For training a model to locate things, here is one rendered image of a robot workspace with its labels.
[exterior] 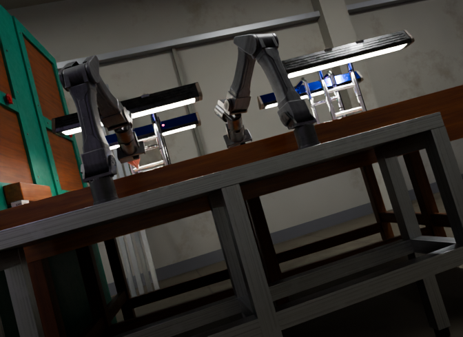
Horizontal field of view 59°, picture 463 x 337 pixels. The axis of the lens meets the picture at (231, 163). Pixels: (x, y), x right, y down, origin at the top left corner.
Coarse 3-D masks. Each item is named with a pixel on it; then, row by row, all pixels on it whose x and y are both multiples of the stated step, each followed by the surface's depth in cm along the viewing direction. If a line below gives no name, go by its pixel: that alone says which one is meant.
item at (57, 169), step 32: (0, 32) 183; (0, 64) 177; (32, 64) 223; (0, 96) 164; (32, 96) 205; (64, 96) 267; (0, 128) 159; (32, 128) 194; (0, 160) 151; (32, 160) 180; (64, 160) 232; (64, 192) 212
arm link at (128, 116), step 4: (124, 108) 140; (124, 112) 139; (128, 112) 151; (100, 116) 140; (124, 116) 139; (128, 116) 143; (128, 120) 141; (104, 124) 140; (120, 124) 142; (124, 124) 142; (128, 124) 142; (108, 128) 142; (112, 128) 142; (116, 128) 142
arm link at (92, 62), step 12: (84, 60) 120; (96, 60) 123; (60, 72) 115; (96, 72) 119; (96, 84) 125; (96, 96) 129; (108, 96) 131; (108, 108) 134; (120, 108) 137; (108, 120) 138; (120, 120) 139
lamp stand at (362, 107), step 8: (360, 40) 182; (328, 48) 180; (320, 72) 196; (352, 72) 197; (320, 80) 196; (352, 80) 197; (336, 88) 196; (344, 88) 197; (328, 96) 195; (360, 96) 196; (328, 104) 195; (360, 104) 196; (344, 112) 195; (352, 112) 196
